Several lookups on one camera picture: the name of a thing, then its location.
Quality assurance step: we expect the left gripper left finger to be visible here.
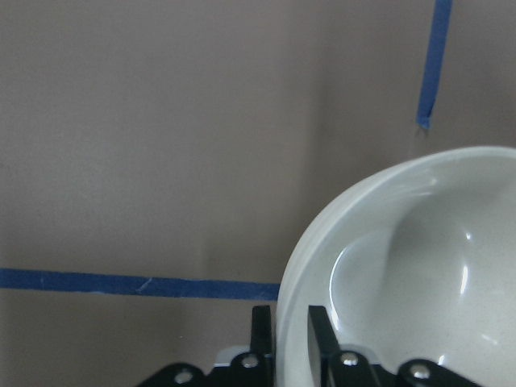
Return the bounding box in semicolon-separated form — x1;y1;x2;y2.
139;306;274;386

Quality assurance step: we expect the cream ceramic bowl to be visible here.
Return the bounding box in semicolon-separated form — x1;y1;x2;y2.
276;147;515;386

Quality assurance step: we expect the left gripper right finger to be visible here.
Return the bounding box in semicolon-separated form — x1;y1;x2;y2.
307;306;477;387

